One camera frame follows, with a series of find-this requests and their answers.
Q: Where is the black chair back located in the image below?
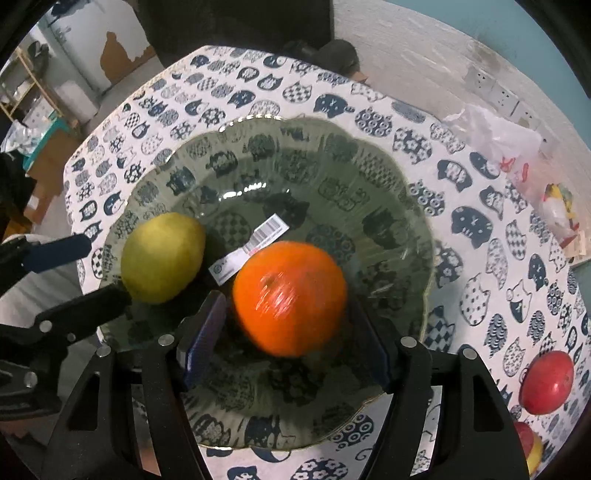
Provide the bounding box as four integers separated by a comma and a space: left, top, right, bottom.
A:
136, 0, 335, 68

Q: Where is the large orange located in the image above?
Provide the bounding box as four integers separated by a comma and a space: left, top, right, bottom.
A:
232, 241, 348, 358

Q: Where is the cat print tablecloth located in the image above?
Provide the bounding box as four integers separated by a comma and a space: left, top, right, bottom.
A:
62, 45, 587, 480

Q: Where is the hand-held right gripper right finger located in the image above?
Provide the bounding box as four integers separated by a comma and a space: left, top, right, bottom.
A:
351, 298, 529, 480

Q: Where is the red apple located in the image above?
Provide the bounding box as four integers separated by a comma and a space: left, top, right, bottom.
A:
519, 351, 575, 415
513, 421, 544, 478

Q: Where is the colourful snack packet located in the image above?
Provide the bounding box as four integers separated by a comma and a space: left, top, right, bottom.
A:
540, 182, 581, 245

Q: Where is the green glass plate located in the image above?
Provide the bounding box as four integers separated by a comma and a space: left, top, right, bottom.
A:
98, 116, 437, 450

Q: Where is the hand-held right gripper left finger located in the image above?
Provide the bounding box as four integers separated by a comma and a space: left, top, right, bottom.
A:
48, 291, 227, 480

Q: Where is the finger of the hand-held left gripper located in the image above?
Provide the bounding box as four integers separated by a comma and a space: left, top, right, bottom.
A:
34, 284, 133, 343
0, 233, 92, 296

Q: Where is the black rounded device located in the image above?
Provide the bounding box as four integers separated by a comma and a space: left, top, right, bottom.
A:
281, 39, 361, 75

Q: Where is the white wall socket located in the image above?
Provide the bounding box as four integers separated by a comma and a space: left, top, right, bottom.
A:
513, 102, 541, 130
467, 65, 496, 90
490, 85, 519, 114

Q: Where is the white barcode label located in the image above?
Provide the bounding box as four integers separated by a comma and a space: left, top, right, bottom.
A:
209, 213, 291, 283

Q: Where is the wooden shelf rack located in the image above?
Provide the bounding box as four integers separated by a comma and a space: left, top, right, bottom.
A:
0, 44, 81, 139

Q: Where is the white plastic bag red print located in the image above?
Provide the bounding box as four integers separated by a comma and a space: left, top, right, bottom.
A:
443, 104, 543, 185

